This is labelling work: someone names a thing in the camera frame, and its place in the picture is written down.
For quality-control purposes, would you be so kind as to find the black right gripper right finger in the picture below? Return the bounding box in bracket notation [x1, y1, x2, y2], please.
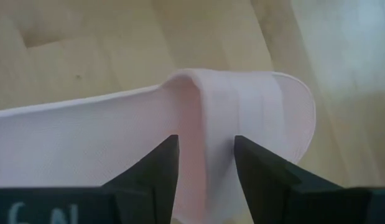
[234, 135, 385, 224]

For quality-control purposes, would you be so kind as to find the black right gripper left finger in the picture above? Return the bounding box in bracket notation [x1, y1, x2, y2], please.
[0, 134, 180, 224]

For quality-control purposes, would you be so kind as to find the pink rubber slide sandal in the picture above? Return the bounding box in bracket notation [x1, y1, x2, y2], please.
[0, 68, 317, 224]

